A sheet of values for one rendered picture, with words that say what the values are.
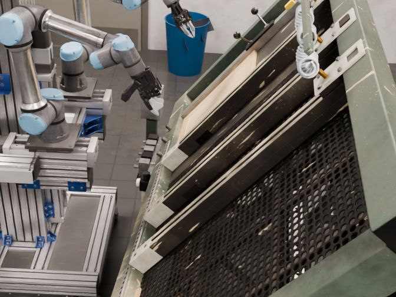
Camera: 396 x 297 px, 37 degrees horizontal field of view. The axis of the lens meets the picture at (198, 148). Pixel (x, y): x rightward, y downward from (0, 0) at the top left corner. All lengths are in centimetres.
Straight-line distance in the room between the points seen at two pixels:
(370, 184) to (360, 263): 17
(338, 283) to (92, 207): 261
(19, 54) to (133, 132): 242
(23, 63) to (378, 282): 174
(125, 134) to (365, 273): 370
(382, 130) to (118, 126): 368
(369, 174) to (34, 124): 166
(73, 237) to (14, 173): 84
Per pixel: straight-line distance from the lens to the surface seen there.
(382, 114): 145
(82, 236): 354
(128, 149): 462
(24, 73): 256
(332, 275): 129
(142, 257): 229
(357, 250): 128
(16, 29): 246
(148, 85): 240
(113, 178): 431
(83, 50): 322
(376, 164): 133
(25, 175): 282
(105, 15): 613
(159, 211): 248
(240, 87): 259
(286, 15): 299
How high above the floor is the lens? 256
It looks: 33 degrees down
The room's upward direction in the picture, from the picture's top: 4 degrees clockwise
